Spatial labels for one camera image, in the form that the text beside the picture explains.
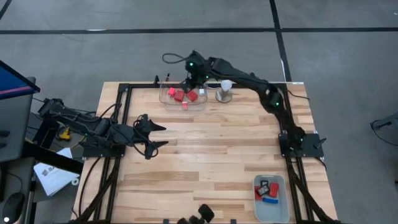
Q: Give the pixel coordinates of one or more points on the black blocky object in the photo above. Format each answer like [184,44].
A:
[206,212]

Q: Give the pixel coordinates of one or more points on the dark grey desk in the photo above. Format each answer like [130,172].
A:
[18,177]

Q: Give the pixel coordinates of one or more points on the pink wall charger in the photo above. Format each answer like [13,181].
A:
[171,92]

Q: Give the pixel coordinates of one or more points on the black computer mouse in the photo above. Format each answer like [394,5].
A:
[12,207]

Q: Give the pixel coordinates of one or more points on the red plastic box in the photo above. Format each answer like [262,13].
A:
[256,195]
[274,189]
[179,96]
[192,96]

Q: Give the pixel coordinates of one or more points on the white paper sheet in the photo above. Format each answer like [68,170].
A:
[64,153]

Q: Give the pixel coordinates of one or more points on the grey plastic bin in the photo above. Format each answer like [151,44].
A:
[270,214]

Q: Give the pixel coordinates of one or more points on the black aluminium table frame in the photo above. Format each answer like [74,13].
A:
[140,85]

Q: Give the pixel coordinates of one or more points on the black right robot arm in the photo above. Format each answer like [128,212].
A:
[248,82]

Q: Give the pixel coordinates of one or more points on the black table clamp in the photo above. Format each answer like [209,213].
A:
[156,80]

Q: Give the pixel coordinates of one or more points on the white printed paper booklet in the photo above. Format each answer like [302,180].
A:
[53,179]

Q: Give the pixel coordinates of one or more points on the black digital lcd display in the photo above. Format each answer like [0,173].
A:
[264,183]
[263,189]

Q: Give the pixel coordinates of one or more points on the blue plastic item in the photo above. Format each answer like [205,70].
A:
[270,200]

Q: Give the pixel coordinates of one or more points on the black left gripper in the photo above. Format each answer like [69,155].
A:
[142,129]

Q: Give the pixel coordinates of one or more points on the clear plastic bin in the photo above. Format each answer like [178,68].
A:
[174,105]

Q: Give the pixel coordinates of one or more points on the small red white plug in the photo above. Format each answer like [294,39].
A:
[185,105]

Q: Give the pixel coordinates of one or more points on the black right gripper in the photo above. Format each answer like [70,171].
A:
[192,84]

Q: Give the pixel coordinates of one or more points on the white bulb on metal base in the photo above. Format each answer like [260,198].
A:
[224,93]

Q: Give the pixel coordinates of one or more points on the yellow black tool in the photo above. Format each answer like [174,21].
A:
[64,134]

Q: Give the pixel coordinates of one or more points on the computer monitor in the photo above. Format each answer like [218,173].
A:
[15,124]

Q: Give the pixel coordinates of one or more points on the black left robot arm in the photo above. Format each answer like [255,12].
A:
[77,119]

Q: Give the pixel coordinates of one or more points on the white sticker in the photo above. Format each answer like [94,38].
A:
[298,82]

